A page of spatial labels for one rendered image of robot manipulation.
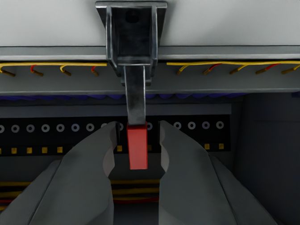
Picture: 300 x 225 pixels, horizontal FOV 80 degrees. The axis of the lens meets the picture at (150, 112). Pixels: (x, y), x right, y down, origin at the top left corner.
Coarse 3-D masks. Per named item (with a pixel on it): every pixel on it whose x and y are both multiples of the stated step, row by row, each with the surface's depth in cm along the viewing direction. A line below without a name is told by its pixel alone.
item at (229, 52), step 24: (0, 48) 11; (24, 48) 11; (48, 48) 11; (72, 48) 11; (96, 48) 11; (168, 48) 11; (192, 48) 11; (216, 48) 11; (240, 48) 11; (264, 48) 11; (288, 48) 11
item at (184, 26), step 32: (0, 0) 7; (32, 0) 7; (64, 0) 7; (96, 0) 7; (128, 0) 7; (160, 0) 7; (192, 0) 7; (224, 0) 7; (256, 0) 7; (288, 0) 7; (0, 32) 9; (32, 32) 9; (64, 32) 9; (96, 32) 9; (192, 32) 10; (224, 32) 10; (256, 32) 10; (288, 32) 10; (256, 96) 24; (288, 96) 19
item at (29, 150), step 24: (0, 120) 25; (24, 120) 25; (48, 120) 25; (72, 120) 25; (96, 120) 25; (120, 120) 26; (168, 120) 26; (192, 120) 26; (216, 120) 26; (0, 144) 25; (24, 144) 25; (48, 144) 25; (72, 144) 25; (120, 144) 25; (216, 144) 26
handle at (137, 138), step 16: (128, 80) 9; (144, 80) 9; (128, 96) 9; (144, 96) 9; (128, 112) 10; (144, 112) 10; (128, 128) 10; (144, 128) 10; (128, 144) 11; (144, 144) 11; (144, 160) 12
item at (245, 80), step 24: (0, 72) 12; (24, 72) 13; (48, 72) 14; (72, 72) 14; (96, 72) 13; (168, 72) 14; (192, 72) 14; (216, 72) 14; (240, 72) 14; (264, 72) 14; (288, 72) 14
